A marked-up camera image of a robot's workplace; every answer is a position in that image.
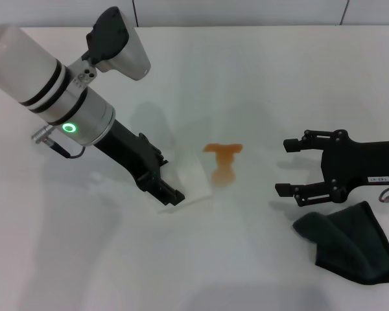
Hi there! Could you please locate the dark blue rag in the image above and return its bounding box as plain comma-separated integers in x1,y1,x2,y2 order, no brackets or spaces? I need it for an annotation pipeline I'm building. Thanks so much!
292,200,389,286

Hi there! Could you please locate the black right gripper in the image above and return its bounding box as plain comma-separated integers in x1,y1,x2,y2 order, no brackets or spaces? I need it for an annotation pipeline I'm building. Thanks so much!
274,128,389,209

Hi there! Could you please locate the brown water stain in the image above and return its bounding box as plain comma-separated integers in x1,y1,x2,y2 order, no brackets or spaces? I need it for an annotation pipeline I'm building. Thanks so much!
203,143,244,188

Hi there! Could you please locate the left arm cable with plug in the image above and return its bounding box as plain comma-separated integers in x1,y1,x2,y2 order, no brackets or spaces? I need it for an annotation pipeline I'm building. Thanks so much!
30,126,87,159

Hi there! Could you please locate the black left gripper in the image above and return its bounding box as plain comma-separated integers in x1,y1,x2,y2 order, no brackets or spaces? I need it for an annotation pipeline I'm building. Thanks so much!
93,118,187,207

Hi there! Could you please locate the white paper cup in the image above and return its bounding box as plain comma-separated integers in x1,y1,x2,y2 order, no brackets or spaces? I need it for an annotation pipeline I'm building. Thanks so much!
157,151,213,214

